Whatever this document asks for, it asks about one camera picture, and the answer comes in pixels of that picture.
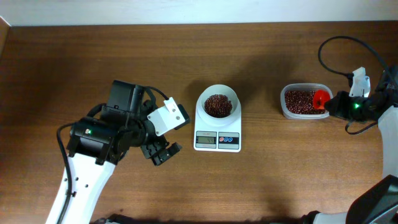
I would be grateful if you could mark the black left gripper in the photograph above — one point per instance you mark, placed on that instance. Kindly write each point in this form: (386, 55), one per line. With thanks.
(157, 159)

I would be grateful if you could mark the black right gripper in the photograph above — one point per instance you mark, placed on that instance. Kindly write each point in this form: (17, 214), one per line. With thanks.
(337, 104)

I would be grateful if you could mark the red plastic scoop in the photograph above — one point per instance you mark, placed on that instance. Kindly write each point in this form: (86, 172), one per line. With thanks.
(320, 98)

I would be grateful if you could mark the white digital kitchen scale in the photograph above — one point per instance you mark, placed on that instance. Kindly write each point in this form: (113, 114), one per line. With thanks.
(218, 134)

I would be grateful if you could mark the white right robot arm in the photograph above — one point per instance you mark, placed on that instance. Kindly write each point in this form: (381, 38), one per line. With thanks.
(379, 203)

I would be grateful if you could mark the clear plastic food container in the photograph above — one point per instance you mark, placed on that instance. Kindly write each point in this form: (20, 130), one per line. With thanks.
(303, 87)

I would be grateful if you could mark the red adzuki beans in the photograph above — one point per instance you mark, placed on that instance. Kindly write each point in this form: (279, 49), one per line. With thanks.
(301, 102)

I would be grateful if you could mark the red beans in bowl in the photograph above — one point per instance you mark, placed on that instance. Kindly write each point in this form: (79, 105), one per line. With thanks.
(218, 106)

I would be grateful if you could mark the white round bowl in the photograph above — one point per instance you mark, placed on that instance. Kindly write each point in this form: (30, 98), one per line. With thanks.
(220, 90)

